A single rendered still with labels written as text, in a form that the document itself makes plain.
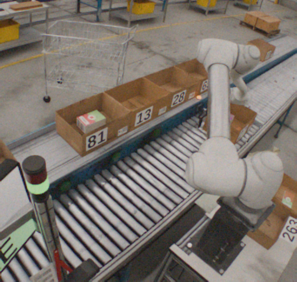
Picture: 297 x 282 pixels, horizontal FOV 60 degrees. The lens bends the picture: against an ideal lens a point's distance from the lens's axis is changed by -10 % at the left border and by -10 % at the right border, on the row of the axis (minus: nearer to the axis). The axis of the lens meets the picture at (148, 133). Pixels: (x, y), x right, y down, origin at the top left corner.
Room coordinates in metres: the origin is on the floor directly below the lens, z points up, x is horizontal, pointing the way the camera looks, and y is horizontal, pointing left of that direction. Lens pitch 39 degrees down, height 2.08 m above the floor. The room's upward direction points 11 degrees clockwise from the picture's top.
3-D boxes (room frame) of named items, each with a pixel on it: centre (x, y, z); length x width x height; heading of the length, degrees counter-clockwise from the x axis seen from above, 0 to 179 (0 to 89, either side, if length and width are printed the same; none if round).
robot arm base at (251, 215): (0.79, -0.51, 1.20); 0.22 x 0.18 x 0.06; 139
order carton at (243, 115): (1.90, -0.65, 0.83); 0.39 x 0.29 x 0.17; 145
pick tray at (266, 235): (1.01, -0.74, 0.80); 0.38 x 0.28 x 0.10; 55
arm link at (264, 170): (0.77, -0.48, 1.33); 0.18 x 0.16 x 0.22; 93
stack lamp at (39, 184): (0.35, 0.22, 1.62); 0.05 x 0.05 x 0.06
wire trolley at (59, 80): (3.06, 0.89, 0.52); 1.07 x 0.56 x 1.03; 92
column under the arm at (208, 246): (0.78, -0.49, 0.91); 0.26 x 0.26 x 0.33; 53
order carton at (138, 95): (1.69, 0.13, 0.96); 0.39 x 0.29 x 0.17; 143
